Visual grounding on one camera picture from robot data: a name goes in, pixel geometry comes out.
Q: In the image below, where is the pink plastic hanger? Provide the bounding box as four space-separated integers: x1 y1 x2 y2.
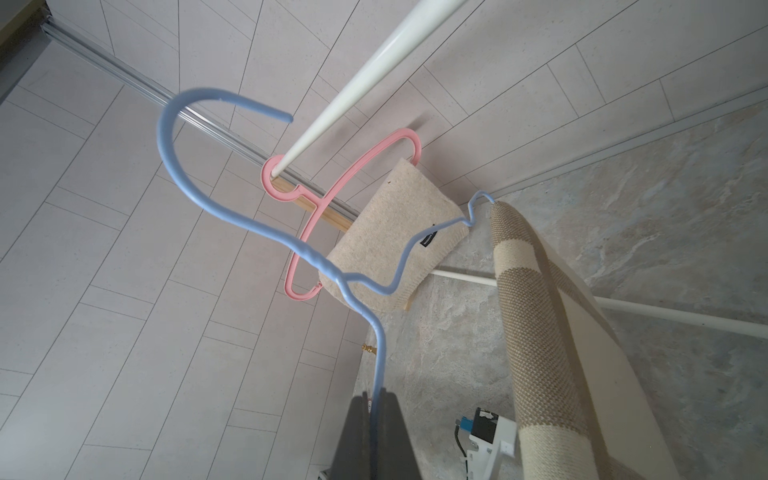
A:
260 127 424 302

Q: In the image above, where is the wooden clothes rack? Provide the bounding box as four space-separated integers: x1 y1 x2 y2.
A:
261 1 767 349

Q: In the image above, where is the brown striped scarf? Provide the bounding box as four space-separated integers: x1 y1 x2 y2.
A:
490 201 679 479

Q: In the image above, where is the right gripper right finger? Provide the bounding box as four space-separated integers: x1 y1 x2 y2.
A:
380 389 422 480

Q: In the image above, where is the light blue wire hanger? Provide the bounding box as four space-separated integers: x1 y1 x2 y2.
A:
155 87 497 475

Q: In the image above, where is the beige scarf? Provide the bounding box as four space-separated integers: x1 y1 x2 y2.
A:
327 159 469 315

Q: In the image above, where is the left aluminium corner post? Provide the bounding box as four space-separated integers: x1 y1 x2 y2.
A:
42 16 358 231

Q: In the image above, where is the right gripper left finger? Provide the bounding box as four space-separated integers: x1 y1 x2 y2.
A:
329 392 371 480

